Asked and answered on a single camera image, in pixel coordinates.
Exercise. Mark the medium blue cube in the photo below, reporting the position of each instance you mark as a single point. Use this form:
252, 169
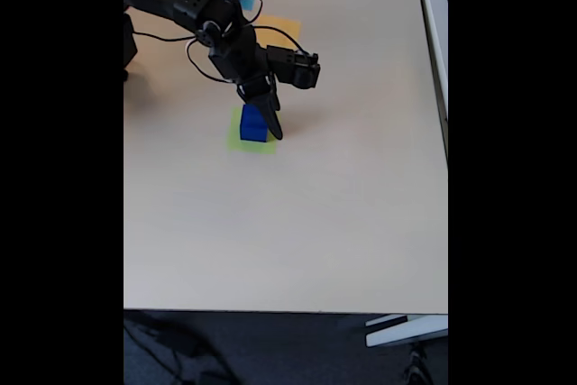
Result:
250, 114

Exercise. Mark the large blue cube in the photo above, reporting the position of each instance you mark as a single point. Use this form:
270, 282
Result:
252, 133

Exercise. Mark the green paper square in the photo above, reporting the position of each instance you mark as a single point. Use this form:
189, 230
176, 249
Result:
234, 143

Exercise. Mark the orange paper square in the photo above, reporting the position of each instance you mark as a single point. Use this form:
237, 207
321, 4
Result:
284, 26

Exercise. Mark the white adjacent table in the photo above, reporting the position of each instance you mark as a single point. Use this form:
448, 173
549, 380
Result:
435, 29

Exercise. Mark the white table foot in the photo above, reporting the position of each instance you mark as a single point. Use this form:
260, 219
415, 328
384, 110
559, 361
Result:
405, 333

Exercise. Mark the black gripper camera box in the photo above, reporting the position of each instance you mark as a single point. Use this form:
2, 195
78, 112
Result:
297, 67

